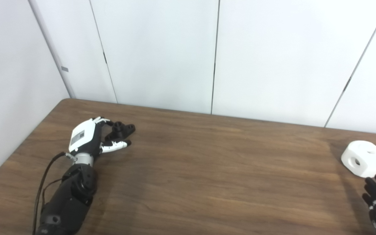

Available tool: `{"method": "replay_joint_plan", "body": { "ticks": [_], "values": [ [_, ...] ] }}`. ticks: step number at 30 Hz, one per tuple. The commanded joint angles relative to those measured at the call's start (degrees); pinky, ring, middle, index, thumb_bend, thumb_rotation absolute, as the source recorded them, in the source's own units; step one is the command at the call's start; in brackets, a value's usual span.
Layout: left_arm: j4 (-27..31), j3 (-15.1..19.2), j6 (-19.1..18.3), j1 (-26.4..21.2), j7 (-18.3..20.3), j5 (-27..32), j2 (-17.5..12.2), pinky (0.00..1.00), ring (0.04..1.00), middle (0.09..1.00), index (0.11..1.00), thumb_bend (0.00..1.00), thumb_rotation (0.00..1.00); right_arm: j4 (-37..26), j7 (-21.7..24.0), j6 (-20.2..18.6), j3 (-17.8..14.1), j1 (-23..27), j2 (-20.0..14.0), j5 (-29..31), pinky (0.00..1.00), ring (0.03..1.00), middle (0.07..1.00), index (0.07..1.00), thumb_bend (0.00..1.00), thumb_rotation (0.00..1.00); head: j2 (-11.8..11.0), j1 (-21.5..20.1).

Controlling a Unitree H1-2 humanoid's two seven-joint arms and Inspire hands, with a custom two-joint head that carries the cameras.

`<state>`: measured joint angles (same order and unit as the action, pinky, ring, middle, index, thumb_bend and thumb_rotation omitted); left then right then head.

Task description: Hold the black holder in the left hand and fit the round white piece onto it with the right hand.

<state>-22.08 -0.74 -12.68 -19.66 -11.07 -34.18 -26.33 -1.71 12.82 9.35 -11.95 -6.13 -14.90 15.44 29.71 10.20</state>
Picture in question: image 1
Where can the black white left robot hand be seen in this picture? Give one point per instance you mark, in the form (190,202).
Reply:
(83,135)

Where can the black flanged holder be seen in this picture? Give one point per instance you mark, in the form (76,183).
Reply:
(124,130)

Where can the round white plastic piece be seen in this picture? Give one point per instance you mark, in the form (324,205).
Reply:
(369,156)

